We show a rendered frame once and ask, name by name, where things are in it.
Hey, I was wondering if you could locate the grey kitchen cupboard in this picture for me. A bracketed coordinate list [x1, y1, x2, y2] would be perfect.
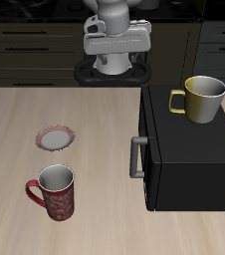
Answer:
[192, 0, 225, 86]

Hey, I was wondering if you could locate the black microwave oven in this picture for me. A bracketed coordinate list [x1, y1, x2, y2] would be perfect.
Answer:
[129, 84, 225, 213]

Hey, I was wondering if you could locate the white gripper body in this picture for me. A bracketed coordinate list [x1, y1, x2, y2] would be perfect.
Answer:
[83, 19, 152, 56]

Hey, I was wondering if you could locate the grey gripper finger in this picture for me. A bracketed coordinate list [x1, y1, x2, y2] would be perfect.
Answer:
[129, 52, 139, 65]
[99, 54, 109, 66]

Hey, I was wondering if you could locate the white and yellow mug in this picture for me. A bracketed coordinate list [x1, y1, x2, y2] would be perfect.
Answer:
[168, 75, 225, 125]

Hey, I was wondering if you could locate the dark kitchen cupboard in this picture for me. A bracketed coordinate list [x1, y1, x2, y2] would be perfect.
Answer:
[0, 0, 206, 89]

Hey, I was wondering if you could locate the red rimmed white plate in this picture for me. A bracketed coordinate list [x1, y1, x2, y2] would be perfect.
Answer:
[34, 124, 77, 153]

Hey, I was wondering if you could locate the red patterned mug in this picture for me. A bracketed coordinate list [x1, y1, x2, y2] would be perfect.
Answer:
[25, 163, 76, 222]

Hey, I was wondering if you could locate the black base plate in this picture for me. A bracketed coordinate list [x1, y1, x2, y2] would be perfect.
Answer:
[73, 54, 152, 85]

